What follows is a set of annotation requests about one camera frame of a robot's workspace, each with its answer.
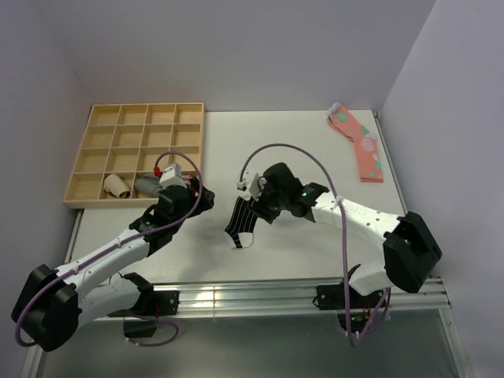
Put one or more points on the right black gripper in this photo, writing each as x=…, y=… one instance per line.
x=259, y=206

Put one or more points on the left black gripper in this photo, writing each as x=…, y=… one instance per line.
x=205, y=201

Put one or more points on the black white-striped sock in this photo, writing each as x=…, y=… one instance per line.
x=240, y=229

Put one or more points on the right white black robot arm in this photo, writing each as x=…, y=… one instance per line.
x=407, y=251

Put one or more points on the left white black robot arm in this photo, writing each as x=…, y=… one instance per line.
x=54, y=303

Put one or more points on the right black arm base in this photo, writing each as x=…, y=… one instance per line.
x=332, y=297

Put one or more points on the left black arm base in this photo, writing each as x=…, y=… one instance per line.
x=148, y=312

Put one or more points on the grey rolled sock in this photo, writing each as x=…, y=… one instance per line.
x=149, y=185

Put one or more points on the beige rolled sock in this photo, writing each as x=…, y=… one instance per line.
x=116, y=187

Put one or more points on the wooden compartment tray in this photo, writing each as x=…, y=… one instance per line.
x=131, y=140

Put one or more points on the pink patterned sock pair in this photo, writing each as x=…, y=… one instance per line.
x=364, y=142

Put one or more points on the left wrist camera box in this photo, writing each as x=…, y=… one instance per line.
x=171, y=175

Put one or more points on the aluminium mounting rail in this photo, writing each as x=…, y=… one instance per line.
x=282, y=298

